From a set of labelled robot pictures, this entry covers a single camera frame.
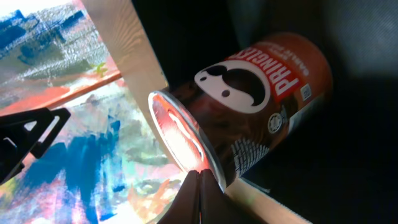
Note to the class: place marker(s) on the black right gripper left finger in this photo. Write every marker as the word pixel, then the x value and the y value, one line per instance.
pixel 28 132

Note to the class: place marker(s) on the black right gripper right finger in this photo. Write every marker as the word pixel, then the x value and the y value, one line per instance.
pixel 201 200

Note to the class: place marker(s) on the brown Pringles can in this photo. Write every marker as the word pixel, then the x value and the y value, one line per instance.
pixel 233 113

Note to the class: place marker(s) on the black open gift box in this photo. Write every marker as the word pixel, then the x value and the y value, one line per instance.
pixel 340 166

